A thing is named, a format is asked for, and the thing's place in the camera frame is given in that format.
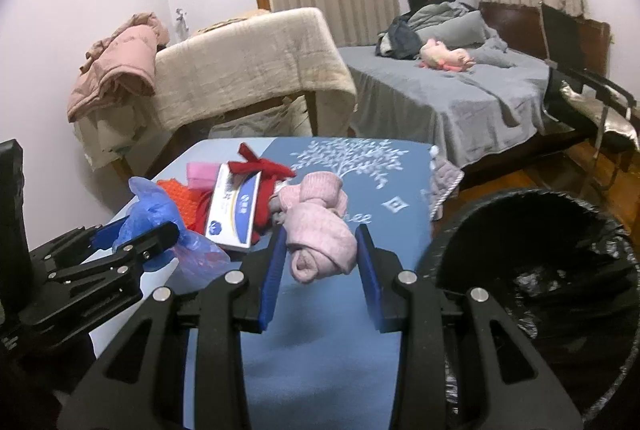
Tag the wooden bed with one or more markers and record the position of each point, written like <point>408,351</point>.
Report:
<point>510,17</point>

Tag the pale cloth bundle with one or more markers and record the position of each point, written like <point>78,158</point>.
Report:
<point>260,126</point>

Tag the white medicine box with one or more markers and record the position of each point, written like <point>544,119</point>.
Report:
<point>232,210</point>

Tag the pale crumpled cloth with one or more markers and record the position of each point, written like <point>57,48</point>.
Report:
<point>100,135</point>

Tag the black chair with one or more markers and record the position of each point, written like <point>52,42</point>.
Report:
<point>562,37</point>

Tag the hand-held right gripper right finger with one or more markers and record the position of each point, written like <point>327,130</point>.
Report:
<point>374,282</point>

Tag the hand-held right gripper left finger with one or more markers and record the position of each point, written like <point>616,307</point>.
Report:
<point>272,280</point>

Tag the white figurine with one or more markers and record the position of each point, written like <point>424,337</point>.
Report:
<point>181,25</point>

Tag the pink jacket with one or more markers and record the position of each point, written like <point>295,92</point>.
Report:
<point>115,65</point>

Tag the black trash bin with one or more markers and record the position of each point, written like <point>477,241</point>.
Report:
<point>540,260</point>

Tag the dark blue jeans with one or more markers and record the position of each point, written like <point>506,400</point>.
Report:
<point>400,40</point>

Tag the pink knitted sock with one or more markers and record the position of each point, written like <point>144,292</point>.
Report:
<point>320,230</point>

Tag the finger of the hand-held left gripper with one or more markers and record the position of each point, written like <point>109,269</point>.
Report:
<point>100,285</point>
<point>65,250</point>

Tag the silver cushion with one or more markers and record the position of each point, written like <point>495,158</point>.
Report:
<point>600,115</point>

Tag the grey bed sheet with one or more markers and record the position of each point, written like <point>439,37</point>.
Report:
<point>440,95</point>

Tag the orange foam net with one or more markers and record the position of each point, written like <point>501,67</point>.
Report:
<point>177,197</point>

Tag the pink plush toy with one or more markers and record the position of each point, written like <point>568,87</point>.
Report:
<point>440,55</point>

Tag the grey quilt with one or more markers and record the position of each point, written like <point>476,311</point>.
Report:
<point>450,22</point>

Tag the pink cloth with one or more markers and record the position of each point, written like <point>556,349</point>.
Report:
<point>202,175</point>

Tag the beige blanket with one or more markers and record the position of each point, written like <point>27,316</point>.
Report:
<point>250,55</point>

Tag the blue printed tablecloth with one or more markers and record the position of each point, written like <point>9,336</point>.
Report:
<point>315,355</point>

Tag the blue plastic bag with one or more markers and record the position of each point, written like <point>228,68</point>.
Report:
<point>155,205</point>

